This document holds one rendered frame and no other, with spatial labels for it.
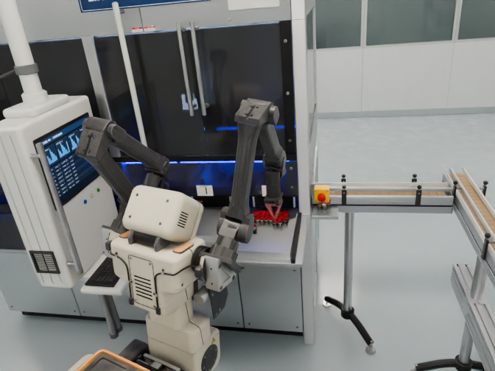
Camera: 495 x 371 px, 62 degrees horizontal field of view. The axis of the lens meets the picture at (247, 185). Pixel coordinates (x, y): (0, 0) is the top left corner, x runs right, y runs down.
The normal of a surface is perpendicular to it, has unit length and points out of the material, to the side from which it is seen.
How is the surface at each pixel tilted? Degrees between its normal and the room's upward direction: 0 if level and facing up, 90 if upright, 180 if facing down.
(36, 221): 90
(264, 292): 90
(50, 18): 90
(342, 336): 0
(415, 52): 90
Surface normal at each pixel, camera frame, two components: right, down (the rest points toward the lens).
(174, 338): -0.50, 0.29
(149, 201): -0.42, -0.30
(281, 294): -0.18, 0.43
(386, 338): -0.09, -0.90
